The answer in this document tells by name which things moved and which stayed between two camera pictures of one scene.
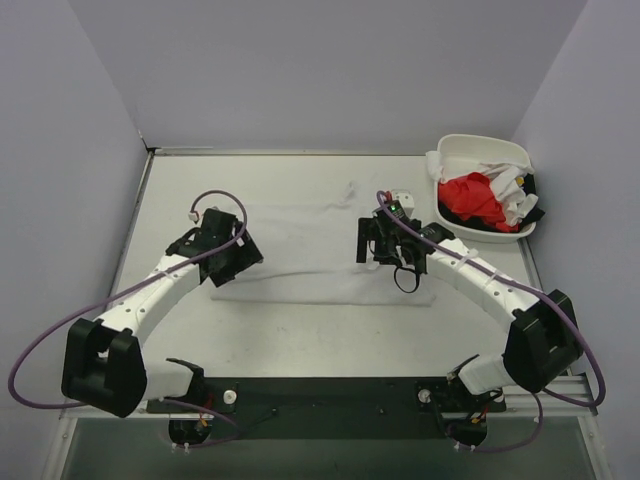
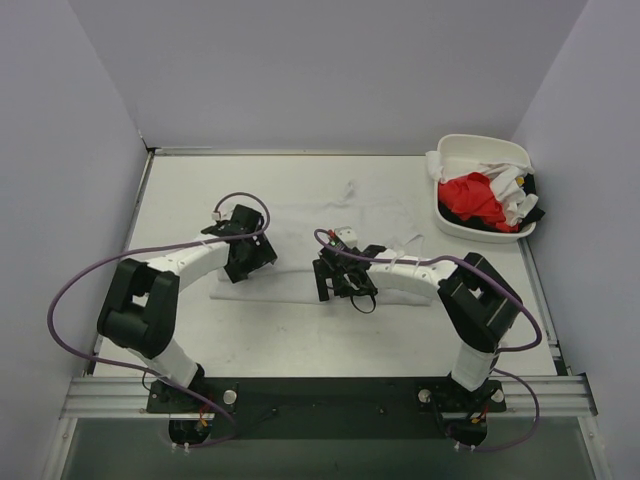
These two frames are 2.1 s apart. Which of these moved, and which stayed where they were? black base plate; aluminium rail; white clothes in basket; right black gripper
Moved: right black gripper
Stayed: white clothes in basket; aluminium rail; black base plate
